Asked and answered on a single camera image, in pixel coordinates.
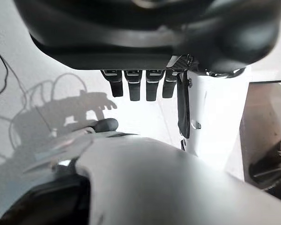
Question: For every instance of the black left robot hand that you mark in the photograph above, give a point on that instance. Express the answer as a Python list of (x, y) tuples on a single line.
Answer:
[(121, 30)]

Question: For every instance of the black machine base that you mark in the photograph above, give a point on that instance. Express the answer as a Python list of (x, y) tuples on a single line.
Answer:
[(271, 164)]

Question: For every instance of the white appliance cabinet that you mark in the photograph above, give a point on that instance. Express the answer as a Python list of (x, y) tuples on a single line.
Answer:
[(215, 105)]

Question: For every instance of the dark hanging cloth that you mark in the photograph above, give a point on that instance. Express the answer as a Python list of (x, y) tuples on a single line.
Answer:
[(183, 107)]

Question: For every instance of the small silver knob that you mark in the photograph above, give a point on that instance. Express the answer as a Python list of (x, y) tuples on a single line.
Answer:
[(196, 124)]

